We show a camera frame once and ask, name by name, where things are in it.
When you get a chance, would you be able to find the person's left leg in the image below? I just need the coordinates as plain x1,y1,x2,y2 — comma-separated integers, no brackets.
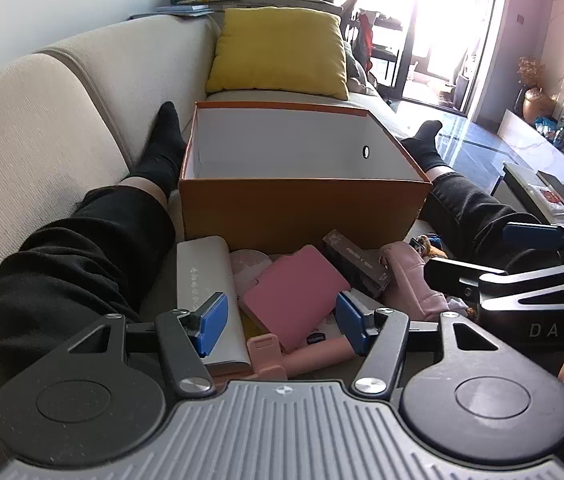
0,101,187,376

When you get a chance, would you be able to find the grey coffee table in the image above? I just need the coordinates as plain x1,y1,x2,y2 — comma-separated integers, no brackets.
492,160,564,241

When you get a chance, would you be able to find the person's leg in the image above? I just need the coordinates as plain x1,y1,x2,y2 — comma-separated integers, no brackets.
399,120,558,281
0,101,187,376

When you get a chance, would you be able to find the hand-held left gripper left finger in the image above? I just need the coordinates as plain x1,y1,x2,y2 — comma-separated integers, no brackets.
68,291,229,397

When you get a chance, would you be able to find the brown vase with dried flowers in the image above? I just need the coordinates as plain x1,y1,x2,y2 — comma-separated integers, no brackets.
517,57,558,123

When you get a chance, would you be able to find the colourful keychain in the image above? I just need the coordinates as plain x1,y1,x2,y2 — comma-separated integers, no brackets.
409,234,448,261

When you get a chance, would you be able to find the long white box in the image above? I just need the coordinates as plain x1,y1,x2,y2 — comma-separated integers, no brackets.
177,236,253,376

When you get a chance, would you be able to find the white low cabinet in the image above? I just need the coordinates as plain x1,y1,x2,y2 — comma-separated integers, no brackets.
497,110,564,183

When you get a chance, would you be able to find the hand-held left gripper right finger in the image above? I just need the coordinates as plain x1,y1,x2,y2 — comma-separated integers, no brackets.
335,291,502,397

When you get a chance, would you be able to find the pink case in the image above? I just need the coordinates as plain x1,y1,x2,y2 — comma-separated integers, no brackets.
238,245,351,353

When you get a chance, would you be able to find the pink selfie stick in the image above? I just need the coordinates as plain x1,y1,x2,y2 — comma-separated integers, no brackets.
247,332,357,381

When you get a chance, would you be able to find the round disc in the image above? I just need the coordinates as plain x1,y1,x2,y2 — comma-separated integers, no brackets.
229,249,273,288

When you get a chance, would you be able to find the pink plush pouch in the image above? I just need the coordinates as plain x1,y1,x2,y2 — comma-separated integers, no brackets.
379,241,450,322

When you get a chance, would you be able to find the orange cardboard box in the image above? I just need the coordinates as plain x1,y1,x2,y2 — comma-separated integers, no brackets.
178,100,434,256

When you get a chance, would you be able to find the grey blanket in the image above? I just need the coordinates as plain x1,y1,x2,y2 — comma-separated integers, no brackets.
344,40,379,97

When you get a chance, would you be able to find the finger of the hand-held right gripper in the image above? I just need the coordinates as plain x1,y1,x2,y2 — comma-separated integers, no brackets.
502,217,564,262
423,257,564,312

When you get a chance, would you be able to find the yellow pillow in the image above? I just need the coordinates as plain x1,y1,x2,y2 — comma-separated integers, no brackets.
205,7,349,101

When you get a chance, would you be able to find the beige sofa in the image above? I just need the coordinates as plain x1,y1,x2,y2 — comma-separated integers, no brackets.
0,12,403,461

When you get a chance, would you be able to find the dark chair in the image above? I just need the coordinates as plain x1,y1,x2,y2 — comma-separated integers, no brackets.
347,7,409,87

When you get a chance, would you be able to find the blue book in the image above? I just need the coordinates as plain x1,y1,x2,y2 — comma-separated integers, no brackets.
154,4,215,19

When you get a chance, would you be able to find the person's right leg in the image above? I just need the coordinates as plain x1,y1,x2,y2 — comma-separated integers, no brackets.
399,120,558,281

